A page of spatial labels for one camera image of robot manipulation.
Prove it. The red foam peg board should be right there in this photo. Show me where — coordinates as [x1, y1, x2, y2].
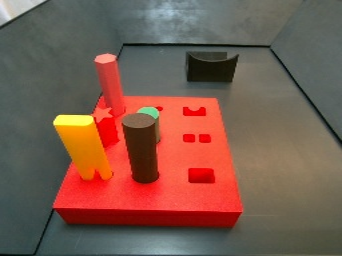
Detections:
[53, 96, 243, 227]

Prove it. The dark brown cylinder peg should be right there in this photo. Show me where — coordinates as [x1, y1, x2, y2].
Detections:
[121, 113, 159, 183]

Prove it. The green cylinder peg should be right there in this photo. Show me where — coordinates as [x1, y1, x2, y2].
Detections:
[137, 106, 160, 141]

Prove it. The red star peg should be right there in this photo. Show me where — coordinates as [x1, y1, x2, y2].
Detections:
[92, 107, 119, 148]

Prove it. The black curved holder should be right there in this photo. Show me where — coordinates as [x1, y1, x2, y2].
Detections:
[185, 51, 239, 82]

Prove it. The yellow slotted peg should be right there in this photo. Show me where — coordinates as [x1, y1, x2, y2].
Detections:
[53, 115, 112, 180]

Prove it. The pink octagonal peg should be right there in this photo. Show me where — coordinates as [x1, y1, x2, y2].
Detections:
[93, 53, 125, 116]

